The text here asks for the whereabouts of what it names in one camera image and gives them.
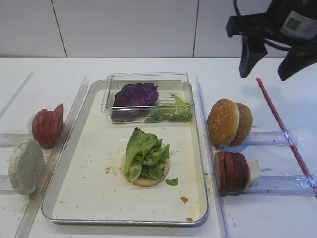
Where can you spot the small lettuce scrap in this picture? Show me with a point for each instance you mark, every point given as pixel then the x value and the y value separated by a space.
pixel 172 182

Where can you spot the bun bottom half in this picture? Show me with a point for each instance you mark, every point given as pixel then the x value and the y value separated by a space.
pixel 245 125

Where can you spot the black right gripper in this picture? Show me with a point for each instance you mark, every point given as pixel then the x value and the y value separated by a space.
pixel 287 25

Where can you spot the dark red meat patties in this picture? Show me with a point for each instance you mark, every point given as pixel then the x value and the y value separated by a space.
pixel 232 172

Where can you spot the right tomato slice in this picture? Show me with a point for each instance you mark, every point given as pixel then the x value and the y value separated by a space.
pixel 57 122

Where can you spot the sesame bun top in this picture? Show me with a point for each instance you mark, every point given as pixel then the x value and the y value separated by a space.
pixel 223 122

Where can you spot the purple cabbage leaf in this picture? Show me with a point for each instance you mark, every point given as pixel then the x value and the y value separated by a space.
pixel 133 95

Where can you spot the green lettuce leaf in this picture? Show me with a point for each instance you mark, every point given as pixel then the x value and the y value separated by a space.
pixel 144 155

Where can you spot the clear rail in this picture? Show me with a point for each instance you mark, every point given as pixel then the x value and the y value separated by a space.
pixel 35 199
pixel 219 202
pixel 15 94

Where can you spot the green lettuce in box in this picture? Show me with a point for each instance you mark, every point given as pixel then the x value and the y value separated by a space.
pixel 179 111

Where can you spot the clear plastic box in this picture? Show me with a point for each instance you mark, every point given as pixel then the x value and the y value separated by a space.
pixel 166 82

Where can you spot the upright white bread slice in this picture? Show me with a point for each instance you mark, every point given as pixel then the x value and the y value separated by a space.
pixel 25 166

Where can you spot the clear rail left inner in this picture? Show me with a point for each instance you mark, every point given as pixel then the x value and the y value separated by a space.
pixel 35 199

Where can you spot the clear rail right inner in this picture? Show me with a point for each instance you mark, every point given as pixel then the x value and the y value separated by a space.
pixel 219 202

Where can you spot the clear rail left outer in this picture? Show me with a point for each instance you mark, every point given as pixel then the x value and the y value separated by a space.
pixel 15 94

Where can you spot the cream metal tray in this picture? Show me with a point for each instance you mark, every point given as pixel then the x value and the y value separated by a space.
pixel 89 185

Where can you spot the white pusher block right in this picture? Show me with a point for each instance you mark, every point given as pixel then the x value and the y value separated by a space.
pixel 254 171

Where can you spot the round bread slice on tray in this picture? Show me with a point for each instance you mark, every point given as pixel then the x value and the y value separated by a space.
pixel 146 182

